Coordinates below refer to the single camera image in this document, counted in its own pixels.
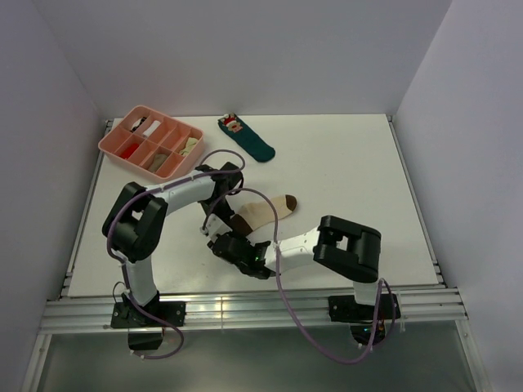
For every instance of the black item in tray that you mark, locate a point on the black item in tray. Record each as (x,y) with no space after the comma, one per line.
(138,124)

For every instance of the pink divided organizer tray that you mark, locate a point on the pink divided organizer tray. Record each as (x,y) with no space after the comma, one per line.
(168,138)

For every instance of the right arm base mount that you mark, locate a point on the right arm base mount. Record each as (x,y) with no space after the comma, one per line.
(344,309)

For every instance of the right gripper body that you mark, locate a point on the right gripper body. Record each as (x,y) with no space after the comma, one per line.
(243,238)

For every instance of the striped beige brown sock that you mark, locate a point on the striped beige brown sock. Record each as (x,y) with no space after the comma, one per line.
(252,216)

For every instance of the dark green Christmas sock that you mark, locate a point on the dark green Christmas sock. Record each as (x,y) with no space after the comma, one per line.
(246,138)

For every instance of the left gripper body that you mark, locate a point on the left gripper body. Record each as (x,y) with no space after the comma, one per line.
(216,206)

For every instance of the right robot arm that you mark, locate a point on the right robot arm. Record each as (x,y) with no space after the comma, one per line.
(349,249)

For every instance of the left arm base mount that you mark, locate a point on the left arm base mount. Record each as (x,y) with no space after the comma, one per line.
(146,327)

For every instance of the red rolled item in tray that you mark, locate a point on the red rolled item in tray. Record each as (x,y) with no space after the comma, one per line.
(129,151)

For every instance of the white rolled item in tray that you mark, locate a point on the white rolled item in tray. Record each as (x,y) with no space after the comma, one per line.
(151,128)

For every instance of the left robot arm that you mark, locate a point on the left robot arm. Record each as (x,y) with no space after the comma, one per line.
(135,222)

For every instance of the cream yellow sock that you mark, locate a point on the cream yellow sock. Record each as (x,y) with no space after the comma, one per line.
(190,144)

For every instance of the aluminium front rail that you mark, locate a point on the aluminium front rail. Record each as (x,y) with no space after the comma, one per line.
(250,310)

